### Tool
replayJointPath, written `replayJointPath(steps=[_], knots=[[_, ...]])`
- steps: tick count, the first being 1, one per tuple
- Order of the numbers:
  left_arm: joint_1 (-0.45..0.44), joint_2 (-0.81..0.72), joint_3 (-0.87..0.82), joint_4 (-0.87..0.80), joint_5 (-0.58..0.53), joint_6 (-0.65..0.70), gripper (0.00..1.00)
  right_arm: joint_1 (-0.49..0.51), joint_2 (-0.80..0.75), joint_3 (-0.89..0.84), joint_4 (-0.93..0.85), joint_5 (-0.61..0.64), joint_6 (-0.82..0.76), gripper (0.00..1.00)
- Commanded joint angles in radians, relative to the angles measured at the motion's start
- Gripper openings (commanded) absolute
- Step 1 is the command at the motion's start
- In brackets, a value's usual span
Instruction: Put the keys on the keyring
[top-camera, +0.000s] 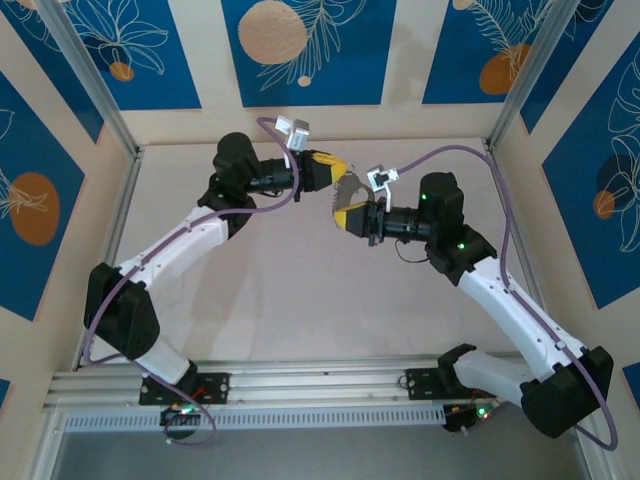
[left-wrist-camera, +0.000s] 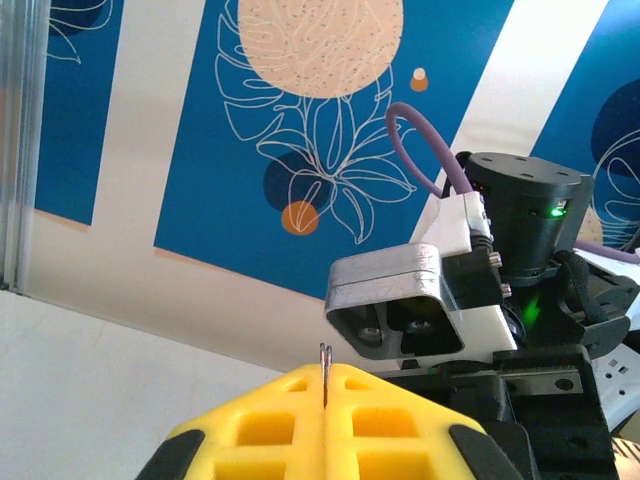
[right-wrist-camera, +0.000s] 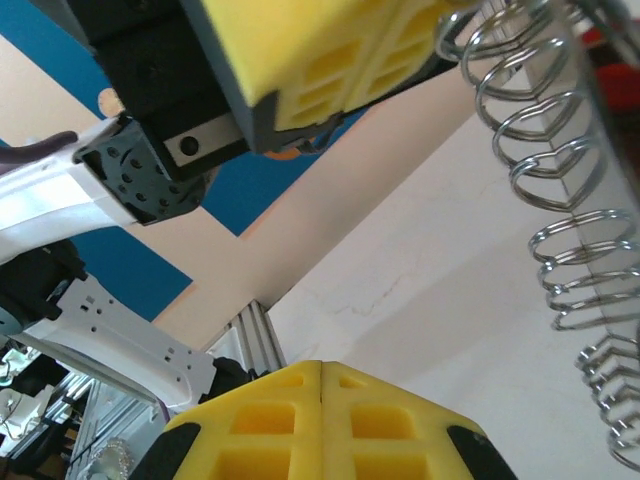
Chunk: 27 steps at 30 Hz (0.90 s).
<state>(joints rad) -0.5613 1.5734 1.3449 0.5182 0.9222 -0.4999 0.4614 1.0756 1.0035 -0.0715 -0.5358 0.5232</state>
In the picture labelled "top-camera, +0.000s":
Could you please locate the silver perforated key holder plate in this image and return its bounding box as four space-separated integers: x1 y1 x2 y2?
328 169 375 229

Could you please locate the controller board green LED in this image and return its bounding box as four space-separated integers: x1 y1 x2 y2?
159 402 201 427
442 399 501 435

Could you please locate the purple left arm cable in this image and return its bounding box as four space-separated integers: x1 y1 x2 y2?
82 117 304 365

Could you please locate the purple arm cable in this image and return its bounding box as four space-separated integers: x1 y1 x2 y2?
397 144 620 451
82 117 304 365

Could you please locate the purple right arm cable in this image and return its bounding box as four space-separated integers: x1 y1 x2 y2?
397 144 620 451

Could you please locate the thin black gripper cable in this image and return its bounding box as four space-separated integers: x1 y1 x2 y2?
394 239 431 264

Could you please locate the aluminium table side rail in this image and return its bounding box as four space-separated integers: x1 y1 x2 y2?
73 149 144 371
484 142 566 361

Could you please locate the aluminium frame post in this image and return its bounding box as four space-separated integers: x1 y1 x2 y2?
487 0 586 151
37 0 144 159

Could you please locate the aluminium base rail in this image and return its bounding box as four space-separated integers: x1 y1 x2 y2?
42 355 592 412

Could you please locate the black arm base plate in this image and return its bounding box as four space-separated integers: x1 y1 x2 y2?
405 367 499 401
138 371 231 406

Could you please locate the white slotted cable duct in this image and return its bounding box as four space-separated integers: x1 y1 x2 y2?
63 403 447 434

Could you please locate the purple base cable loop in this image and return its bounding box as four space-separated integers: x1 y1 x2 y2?
163 388 220 447

